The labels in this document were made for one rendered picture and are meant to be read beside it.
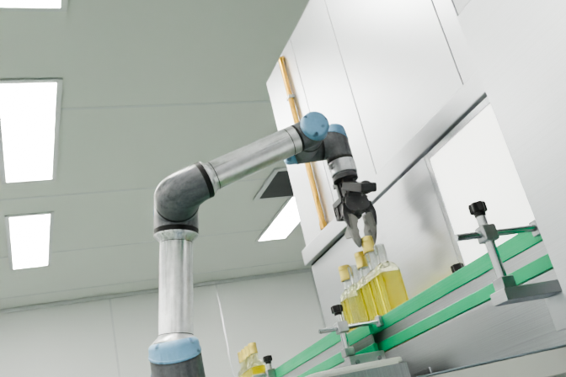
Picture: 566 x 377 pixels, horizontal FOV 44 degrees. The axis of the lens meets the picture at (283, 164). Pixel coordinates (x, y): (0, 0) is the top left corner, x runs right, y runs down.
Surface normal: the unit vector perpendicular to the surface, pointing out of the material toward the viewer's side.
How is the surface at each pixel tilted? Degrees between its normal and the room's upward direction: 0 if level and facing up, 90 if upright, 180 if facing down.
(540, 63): 90
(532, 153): 90
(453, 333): 90
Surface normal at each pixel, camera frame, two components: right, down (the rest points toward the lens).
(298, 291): 0.30, -0.43
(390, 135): -0.93, 0.07
